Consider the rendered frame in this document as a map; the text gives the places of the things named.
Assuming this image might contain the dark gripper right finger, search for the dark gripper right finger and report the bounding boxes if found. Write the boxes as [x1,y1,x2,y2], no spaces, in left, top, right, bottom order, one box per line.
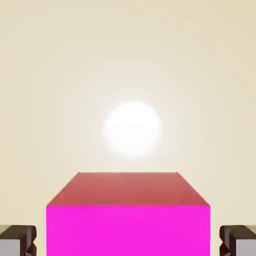
[219,225,256,256]

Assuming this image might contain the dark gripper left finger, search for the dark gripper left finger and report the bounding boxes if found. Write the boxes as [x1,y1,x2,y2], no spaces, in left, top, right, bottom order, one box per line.
[0,225,38,256]

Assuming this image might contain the small magenta cube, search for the small magenta cube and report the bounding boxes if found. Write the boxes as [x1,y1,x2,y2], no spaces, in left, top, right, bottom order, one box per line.
[45,171,211,256]

